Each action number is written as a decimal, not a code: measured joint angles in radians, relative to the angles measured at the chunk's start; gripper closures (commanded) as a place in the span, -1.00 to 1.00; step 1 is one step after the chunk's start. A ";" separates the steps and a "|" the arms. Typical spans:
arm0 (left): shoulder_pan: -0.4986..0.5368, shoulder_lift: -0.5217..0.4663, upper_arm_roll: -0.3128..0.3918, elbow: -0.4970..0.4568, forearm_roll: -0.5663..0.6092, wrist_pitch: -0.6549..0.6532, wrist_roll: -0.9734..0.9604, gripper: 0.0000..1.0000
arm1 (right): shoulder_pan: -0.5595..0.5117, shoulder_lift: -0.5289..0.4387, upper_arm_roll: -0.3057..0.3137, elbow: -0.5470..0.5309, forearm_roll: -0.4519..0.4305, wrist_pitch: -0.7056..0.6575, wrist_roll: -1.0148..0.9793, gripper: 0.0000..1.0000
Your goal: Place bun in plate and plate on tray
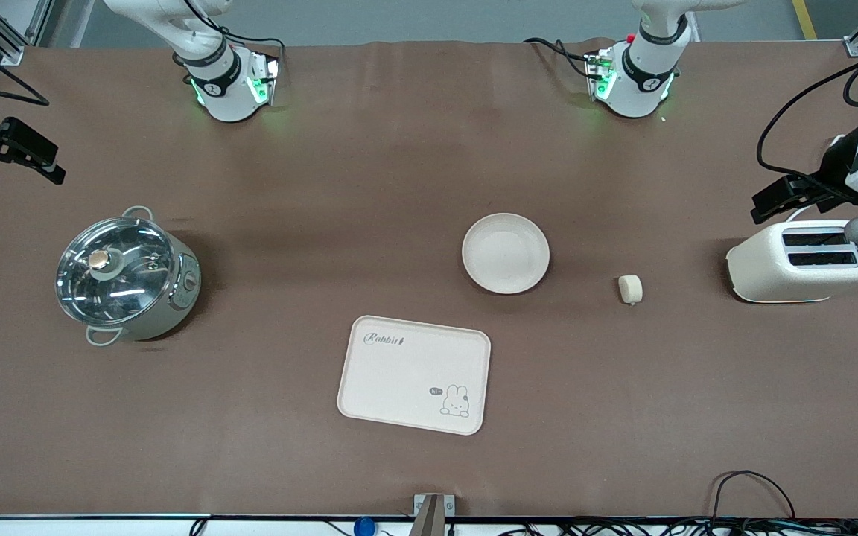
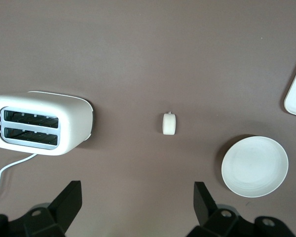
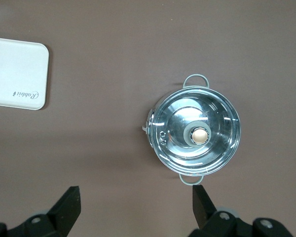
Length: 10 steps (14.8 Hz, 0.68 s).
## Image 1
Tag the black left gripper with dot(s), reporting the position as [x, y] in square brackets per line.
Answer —
[833, 165]

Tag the small white steamed bun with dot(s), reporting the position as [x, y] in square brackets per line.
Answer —
[630, 289]

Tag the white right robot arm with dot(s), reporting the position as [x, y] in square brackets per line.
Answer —
[224, 100]

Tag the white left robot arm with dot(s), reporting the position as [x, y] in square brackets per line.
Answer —
[641, 82]

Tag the round cream plate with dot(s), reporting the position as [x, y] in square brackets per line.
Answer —
[506, 253]

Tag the cream rabbit print tray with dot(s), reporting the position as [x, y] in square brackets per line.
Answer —
[414, 376]

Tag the cream two-slot toaster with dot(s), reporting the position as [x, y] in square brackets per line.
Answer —
[771, 268]

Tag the glass pot lid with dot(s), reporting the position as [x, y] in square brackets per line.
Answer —
[112, 272]

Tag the steel electric cooking pot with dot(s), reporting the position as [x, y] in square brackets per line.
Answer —
[168, 298]

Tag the brown table mat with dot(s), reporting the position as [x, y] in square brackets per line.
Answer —
[369, 171]

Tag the blue round knob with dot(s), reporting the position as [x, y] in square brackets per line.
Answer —
[364, 527]

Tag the grey metal camera bracket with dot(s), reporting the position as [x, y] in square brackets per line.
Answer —
[433, 514]

